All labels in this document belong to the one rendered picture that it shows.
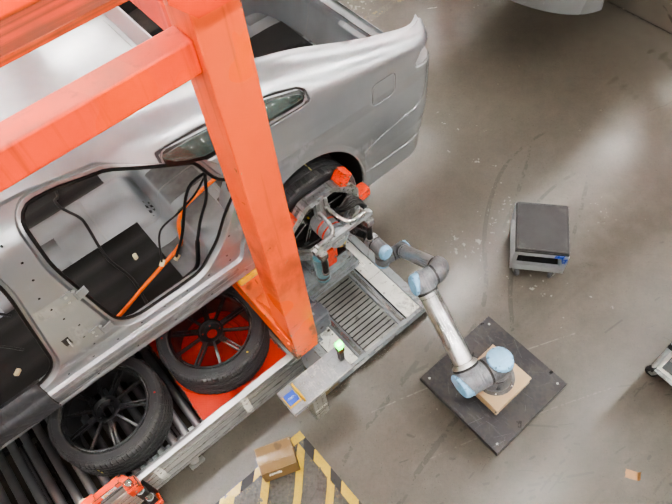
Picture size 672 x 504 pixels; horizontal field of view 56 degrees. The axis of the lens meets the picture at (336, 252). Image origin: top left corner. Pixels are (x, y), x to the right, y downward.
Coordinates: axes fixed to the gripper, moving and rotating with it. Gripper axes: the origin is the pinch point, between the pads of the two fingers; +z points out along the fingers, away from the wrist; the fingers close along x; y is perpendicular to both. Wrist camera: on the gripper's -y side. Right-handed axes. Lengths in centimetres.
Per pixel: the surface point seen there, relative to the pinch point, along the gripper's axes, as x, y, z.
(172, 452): -134, -99, -41
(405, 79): 93, -20, 3
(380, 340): -56, 23, -57
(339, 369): -59, -32, -68
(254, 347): -76, -57, -26
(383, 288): -37, 42, -30
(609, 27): 195, 286, 34
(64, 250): -86, -121, 81
